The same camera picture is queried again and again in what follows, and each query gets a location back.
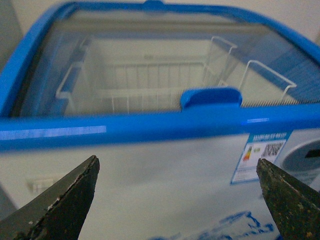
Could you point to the white chest freezer blue rim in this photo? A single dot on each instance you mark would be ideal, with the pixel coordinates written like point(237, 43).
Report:
point(163, 175)

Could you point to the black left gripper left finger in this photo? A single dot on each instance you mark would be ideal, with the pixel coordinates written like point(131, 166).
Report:
point(59, 212)

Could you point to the blue energy label sticker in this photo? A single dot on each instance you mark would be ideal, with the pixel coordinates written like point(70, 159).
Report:
point(258, 146)

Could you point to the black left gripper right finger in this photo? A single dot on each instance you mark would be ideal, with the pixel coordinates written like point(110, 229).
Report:
point(293, 205)

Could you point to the white wire freezer basket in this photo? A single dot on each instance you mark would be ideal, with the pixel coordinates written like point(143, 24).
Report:
point(150, 75)

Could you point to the grey oval control panel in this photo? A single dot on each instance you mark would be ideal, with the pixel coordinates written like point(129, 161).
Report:
point(304, 161)

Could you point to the glass sliding freezer lid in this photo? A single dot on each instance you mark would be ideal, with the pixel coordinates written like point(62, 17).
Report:
point(61, 46)

